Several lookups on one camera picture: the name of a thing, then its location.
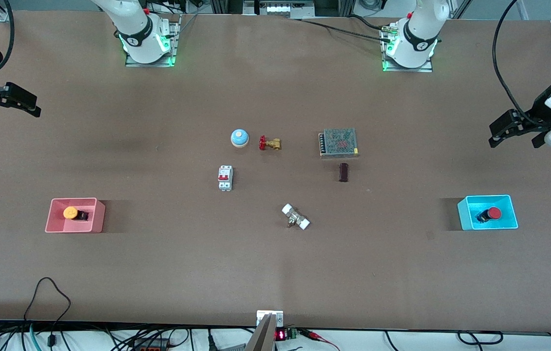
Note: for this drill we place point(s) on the dark brown rectangular block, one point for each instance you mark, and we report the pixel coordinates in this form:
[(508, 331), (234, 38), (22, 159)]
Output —
[(343, 172)]

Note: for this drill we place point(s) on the aluminium frame corner bracket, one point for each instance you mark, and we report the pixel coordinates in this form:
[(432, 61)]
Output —
[(2, 16)]

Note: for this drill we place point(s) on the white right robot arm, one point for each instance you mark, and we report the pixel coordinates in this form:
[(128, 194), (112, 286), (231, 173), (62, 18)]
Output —
[(134, 29)]

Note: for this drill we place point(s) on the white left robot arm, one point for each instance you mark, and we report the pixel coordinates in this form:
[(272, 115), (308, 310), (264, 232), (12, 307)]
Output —
[(416, 39)]

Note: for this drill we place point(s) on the red digit display module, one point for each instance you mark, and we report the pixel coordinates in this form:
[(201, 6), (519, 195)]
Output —
[(280, 335)]

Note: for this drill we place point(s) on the grey metal camera bar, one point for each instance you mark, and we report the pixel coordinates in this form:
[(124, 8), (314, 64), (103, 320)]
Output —
[(263, 336)]

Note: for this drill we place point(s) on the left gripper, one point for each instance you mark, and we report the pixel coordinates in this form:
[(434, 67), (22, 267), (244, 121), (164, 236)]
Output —
[(541, 107)]

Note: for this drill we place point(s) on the cyan plastic bin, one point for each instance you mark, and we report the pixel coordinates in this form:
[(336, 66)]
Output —
[(470, 219)]

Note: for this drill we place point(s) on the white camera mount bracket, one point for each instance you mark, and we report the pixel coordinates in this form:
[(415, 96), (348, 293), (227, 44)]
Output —
[(261, 317)]

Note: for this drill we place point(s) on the red alligator clip lead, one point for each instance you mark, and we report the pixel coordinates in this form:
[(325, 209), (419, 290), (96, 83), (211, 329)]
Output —
[(316, 336)]

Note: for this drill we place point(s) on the metal fitting white caps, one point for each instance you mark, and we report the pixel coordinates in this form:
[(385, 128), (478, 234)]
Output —
[(295, 217)]

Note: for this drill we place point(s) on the red push button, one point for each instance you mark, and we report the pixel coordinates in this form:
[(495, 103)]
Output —
[(492, 213)]

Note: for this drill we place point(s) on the yellow push button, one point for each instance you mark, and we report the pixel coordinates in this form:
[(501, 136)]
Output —
[(71, 213)]

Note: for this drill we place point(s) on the grey equipment box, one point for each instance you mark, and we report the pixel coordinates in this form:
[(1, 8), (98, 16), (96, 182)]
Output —
[(275, 9)]

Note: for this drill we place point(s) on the white circuit breaker red switch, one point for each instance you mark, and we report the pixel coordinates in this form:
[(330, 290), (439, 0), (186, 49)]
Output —
[(225, 178)]

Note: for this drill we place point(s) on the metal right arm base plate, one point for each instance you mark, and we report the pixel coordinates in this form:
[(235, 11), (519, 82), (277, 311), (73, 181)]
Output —
[(176, 39)]

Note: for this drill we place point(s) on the pink plastic bin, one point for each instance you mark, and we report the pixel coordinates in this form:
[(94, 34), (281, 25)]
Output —
[(61, 223)]

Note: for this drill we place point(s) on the metal mesh power supply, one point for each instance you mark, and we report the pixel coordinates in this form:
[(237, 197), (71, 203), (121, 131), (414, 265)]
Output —
[(338, 142)]

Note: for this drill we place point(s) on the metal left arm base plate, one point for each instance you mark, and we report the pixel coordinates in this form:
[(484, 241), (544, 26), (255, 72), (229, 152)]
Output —
[(428, 68)]

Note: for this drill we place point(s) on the black orange power strip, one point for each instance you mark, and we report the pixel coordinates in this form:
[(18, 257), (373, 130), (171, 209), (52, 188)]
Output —
[(151, 345)]

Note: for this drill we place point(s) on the blue round bell button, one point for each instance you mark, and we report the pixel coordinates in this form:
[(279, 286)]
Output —
[(239, 138)]

